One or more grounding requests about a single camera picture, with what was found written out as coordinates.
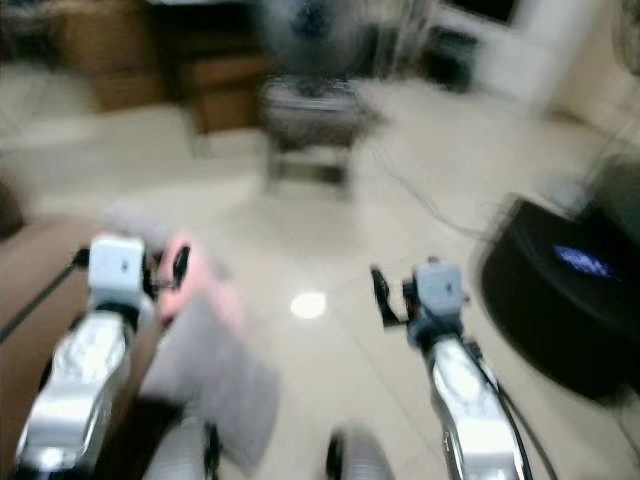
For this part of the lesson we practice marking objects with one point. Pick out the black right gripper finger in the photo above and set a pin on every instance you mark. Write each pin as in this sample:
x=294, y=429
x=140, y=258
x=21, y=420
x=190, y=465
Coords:
x=382, y=295

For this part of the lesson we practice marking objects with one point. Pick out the pink and grey pillow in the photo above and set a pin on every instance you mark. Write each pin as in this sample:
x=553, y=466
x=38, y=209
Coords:
x=215, y=365

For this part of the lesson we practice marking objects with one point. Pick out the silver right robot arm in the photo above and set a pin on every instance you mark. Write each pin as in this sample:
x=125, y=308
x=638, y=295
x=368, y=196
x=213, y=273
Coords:
x=470, y=405

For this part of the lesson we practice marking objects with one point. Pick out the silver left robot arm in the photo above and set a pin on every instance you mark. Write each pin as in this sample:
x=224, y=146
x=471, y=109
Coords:
x=72, y=385

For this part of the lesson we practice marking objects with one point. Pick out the brown sofa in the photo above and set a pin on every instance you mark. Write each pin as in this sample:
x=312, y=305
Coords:
x=45, y=290

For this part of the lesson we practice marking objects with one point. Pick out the grey right robot leg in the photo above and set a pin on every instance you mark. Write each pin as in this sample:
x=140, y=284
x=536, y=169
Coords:
x=360, y=460

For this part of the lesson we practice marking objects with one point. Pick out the grey robot leg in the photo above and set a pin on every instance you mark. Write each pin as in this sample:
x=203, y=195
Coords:
x=185, y=455
x=360, y=460

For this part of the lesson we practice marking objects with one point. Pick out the grey left robot leg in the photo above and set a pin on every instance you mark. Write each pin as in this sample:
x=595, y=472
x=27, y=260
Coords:
x=185, y=455

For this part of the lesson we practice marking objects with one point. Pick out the grey stool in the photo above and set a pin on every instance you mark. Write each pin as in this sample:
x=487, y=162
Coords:
x=315, y=120

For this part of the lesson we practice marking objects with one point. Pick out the brown wooden cabinet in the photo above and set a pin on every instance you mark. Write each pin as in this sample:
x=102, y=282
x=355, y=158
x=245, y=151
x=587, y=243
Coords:
x=220, y=80

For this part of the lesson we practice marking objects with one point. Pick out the dark standing fan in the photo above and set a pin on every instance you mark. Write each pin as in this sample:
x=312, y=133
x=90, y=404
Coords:
x=310, y=35

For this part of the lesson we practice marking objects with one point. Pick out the white cabinet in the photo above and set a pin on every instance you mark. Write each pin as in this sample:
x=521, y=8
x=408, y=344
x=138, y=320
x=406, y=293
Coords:
x=530, y=55

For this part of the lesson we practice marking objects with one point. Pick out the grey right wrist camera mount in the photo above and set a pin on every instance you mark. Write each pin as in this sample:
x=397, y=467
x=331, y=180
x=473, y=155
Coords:
x=440, y=290

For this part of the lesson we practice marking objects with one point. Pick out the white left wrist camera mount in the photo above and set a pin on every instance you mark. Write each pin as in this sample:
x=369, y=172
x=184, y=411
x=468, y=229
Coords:
x=117, y=265

